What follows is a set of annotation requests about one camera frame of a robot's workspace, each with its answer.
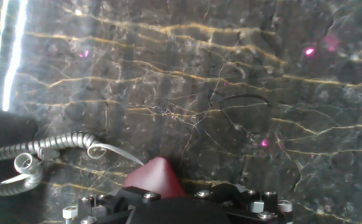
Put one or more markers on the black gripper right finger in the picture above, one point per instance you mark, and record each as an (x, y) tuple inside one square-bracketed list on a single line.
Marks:
[(261, 208)]

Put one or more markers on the black marble pattern mat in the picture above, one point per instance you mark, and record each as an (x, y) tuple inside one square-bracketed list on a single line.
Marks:
[(230, 77)]

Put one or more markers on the dark red telephone handset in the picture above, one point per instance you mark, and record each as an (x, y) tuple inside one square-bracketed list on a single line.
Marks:
[(155, 177)]

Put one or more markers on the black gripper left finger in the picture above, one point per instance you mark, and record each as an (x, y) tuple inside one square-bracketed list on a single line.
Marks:
[(106, 205)]

